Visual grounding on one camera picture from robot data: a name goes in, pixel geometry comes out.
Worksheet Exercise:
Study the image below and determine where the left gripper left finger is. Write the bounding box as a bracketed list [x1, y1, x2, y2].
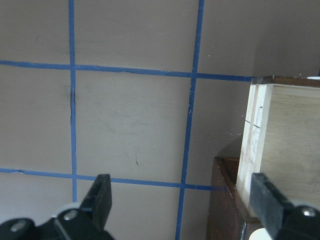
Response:
[0, 174, 112, 240]

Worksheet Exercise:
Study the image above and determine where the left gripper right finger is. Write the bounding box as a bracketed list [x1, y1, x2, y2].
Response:
[249, 173, 320, 240]

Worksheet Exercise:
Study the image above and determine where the wooden drawer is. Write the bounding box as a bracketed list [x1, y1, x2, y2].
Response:
[236, 76, 320, 216]

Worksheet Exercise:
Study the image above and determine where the dark wooden cabinet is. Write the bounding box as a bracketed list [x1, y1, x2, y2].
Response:
[206, 156, 262, 240]

